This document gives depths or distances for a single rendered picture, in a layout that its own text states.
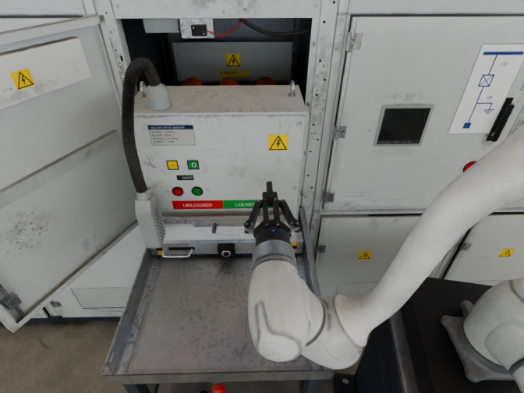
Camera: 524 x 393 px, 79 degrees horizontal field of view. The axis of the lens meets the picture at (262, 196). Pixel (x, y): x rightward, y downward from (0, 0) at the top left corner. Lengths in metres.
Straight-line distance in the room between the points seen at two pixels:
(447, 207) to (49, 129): 0.99
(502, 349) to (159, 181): 0.98
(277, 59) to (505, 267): 1.57
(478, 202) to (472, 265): 1.47
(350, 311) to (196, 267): 0.67
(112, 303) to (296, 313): 1.58
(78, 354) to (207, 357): 1.27
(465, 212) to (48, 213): 1.07
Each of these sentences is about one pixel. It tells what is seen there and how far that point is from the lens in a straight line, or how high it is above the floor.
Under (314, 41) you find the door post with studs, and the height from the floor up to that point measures 1.50.
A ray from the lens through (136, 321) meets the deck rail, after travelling 1.09.
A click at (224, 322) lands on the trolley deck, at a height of 0.85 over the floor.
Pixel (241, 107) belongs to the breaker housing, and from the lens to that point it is 0.90.
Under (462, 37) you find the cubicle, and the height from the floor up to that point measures 1.52.
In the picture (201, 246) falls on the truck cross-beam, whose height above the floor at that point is 0.91.
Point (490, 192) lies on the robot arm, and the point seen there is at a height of 1.48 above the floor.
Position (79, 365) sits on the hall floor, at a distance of 2.13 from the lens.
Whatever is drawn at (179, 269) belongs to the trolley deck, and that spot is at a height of 0.85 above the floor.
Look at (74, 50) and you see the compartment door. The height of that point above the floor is 1.51.
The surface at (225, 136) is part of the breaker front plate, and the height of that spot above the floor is 1.32.
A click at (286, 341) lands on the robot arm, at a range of 0.54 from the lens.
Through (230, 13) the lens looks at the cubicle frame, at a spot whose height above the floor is 1.58.
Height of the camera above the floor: 1.73
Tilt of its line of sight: 38 degrees down
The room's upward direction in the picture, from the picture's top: straight up
